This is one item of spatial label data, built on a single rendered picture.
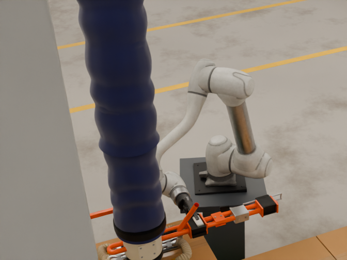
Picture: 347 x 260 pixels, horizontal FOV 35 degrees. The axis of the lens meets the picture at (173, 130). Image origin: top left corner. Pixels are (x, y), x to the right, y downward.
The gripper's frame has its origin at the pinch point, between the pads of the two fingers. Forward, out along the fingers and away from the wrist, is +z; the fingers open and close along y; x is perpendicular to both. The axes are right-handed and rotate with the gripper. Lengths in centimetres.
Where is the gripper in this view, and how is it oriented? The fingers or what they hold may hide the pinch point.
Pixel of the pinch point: (198, 225)
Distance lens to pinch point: 253.8
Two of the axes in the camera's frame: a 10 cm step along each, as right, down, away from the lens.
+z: 3.3, 4.6, -8.2
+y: 0.7, 8.6, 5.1
